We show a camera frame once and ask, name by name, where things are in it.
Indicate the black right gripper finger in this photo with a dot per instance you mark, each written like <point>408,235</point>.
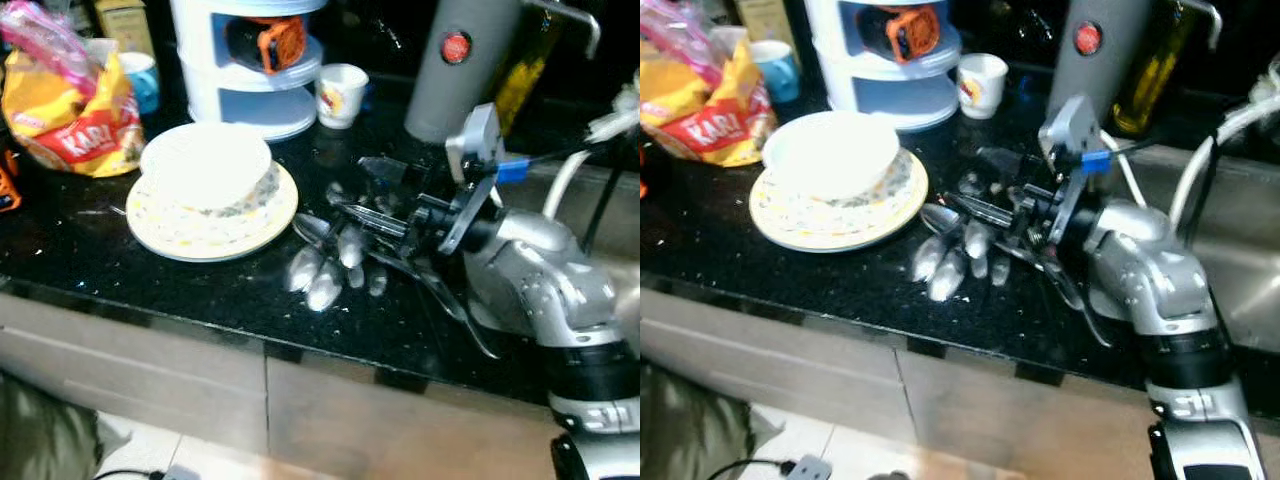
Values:
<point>1008,170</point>
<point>985,210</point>
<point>375,220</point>
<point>392,178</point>

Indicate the steel fork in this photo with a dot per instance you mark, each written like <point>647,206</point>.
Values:
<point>440,292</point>
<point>1065,290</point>

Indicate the large steel serving spoon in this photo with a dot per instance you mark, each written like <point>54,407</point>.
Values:
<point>312,230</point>
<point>938,220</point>

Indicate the small steel teaspoon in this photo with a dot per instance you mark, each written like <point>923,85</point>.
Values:
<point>1001,272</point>
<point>357,277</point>
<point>379,283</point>
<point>979,267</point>

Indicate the floral print plate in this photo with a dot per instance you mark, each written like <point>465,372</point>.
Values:
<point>905,180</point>
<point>275,205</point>

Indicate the white cartoon print mug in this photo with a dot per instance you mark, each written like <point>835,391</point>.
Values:
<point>345,95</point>
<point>985,85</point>

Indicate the grey thermos flask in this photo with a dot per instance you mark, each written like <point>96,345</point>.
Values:
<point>455,90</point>
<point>1090,70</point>

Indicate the white tiered plastic rack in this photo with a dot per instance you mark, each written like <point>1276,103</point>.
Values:
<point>250,105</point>
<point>900,95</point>

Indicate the white bowl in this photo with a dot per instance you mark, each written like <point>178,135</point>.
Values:
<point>205,165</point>
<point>830,155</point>

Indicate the yellow oil bottle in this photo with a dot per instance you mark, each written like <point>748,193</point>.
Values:
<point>525,80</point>
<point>1150,80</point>

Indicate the orange black handheld fan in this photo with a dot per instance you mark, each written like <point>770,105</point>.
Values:
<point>280,42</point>
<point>915,32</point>

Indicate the stainless steel sink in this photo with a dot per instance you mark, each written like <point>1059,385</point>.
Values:
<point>625,215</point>
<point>1250,260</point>

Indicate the blue mug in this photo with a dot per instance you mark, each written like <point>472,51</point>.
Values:
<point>780,70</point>
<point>142,85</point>

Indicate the steel faucet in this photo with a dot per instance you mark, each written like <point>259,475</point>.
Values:
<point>1205,10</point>
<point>580,15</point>

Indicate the beige cabinet drawer front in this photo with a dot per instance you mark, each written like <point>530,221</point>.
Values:
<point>120,330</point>
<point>770,385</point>
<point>130,390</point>
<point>760,320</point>

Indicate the yellow red snack bag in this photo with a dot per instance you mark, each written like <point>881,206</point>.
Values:
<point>720,130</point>
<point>80,140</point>

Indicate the tan cardboard box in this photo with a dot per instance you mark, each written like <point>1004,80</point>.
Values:
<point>125,25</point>
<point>768,20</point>

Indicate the pink plastic bag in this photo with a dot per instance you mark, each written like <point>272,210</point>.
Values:
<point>45,40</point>
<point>690,35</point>

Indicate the olive green cloth bag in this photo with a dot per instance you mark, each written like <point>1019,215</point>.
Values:
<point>50,430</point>
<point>700,425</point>

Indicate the orange black device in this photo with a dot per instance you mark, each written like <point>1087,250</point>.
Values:
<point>8,185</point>

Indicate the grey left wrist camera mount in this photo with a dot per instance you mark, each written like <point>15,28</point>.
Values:
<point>810,468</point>
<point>180,473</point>

